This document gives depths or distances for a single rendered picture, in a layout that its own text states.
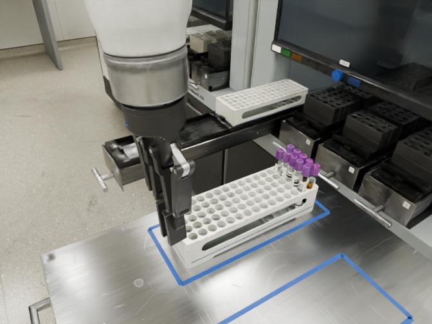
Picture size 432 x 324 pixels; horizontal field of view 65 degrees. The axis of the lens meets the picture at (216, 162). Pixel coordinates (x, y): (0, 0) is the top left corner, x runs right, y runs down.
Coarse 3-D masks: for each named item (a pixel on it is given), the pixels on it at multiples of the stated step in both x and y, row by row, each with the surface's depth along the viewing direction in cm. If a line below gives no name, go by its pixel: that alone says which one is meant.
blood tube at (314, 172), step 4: (316, 164) 65; (312, 168) 64; (316, 168) 64; (312, 172) 65; (316, 172) 64; (312, 176) 65; (316, 176) 65; (312, 180) 66; (308, 184) 67; (312, 184) 66; (308, 188) 67; (304, 200) 69
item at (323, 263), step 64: (320, 192) 76; (64, 256) 60; (128, 256) 60; (256, 256) 61; (320, 256) 61; (384, 256) 62; (64, 320) 51; (128, 320) 51; (192, 320) 51; (256, 320) 51; (320, 320) 52; (384, 320) 52
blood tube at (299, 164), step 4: (296, 160) 65; (300, 160) 66; (296, 164) 65; (300, 164) 65; (296, 168) 66; (300, 168) 65; (296, 172) 66; (300, 172) 66; (296, 176) 67; (292, 180) 68; (296, 180) 67; (292, 184) 68; (296, 184) 68
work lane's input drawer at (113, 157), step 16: (208, 112) 105; (288, 112) 109; (192, 128) 100; (208, 128) 100; (224, 128) 100; (240, 128) 100; (256, 128) 102; (272, 128) 106; (112, 144) 90; (128, 144) 92; (192, 144) 93; (208, 144) 95; (224, 144) 98; (112, 160) 86; (128, 160) 84; (96, 176) 89; (112, 176) 90; (128, 176) 85; (144, 176) 88
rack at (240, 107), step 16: (288, 80) 115; (224, 96) 103; (240, 96) 105; (256, 96) 104; (272, 96) 104; (288, 96) 106; (304, 96) 110; (224, 112) 101; (240, 112) 98; (256, 112) 108; (272, 112) 105
